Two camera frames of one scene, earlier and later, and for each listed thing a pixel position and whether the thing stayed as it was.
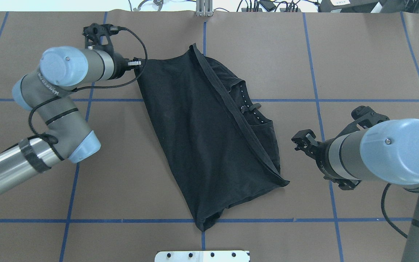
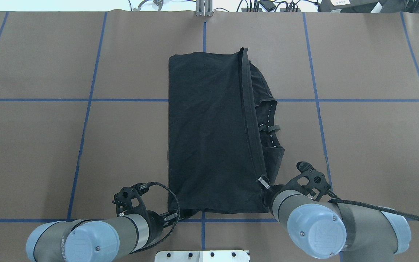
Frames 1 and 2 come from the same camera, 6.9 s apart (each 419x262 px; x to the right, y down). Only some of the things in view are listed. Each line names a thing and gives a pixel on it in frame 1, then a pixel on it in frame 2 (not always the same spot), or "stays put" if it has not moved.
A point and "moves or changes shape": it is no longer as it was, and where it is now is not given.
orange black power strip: x=260 y=10 stays put
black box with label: x=347 y=6 stays put
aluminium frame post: x=204 y=8 stays put
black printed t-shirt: x=202 y=114 moves or changes shape
